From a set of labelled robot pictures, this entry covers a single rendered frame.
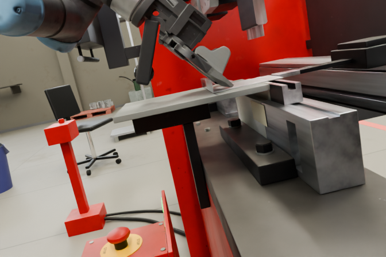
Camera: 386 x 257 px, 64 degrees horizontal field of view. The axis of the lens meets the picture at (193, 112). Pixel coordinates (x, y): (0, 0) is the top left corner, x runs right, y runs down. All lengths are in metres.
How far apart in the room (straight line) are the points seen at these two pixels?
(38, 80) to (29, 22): 10.10
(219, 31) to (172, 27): 0.93
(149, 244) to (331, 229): 0.32
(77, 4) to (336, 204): 0.49
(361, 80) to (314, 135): 0.38
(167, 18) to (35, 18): 0.22
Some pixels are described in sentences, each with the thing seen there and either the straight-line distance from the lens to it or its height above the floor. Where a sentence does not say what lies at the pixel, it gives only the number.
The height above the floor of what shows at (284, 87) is 1.00.
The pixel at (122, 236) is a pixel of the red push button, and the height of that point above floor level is 0.81.
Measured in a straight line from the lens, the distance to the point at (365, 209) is 0.39.
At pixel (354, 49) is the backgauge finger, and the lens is 0.67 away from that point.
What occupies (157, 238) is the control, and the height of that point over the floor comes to 0.78.
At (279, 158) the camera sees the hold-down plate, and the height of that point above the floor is 0.90.
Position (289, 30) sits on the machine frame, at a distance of 1.57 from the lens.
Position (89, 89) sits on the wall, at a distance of 10.24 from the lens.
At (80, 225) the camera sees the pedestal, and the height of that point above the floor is 0.07.
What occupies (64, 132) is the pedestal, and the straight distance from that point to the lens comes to 2.29.
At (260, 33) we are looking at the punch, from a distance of 0.59.
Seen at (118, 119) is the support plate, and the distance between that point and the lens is 0.51.
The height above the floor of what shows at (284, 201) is 0.87.
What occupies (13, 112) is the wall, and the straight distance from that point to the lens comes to 10.91.
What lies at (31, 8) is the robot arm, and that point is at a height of 1.17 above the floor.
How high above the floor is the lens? 1.07
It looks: 10 degrees down
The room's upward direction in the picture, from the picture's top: 12 degrees counter-clockwise
